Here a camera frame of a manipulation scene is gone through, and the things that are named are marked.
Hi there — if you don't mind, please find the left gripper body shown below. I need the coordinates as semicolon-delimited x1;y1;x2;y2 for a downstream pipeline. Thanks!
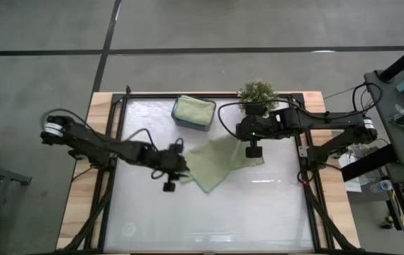
150;142;191;193

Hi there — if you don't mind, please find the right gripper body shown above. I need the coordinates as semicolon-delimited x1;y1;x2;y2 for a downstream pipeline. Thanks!
235;103;285;159

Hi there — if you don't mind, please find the green microfiber towel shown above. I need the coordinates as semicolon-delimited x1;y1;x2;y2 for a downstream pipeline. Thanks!
173;95;215;125
179;134;265;194

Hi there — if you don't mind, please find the small potted artificial plant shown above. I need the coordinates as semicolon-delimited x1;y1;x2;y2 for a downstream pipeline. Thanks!
237;79;280;118

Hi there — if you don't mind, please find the dark grey plastic bin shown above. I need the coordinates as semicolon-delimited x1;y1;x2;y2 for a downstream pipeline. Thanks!
170;93;217;132

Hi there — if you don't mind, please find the dark grey side desk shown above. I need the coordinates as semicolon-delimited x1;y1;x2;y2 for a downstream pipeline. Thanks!
364;69;404;167

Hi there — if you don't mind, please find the clear plastic bottle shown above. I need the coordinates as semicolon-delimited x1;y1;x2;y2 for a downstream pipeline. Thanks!
370;179;394;194

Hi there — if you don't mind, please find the black left wrist camera cable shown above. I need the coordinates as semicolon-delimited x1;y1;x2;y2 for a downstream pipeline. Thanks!
125;127;186;181

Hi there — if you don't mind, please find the black aluminium table frame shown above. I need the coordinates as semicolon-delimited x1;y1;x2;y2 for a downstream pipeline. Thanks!
56;84;362;255

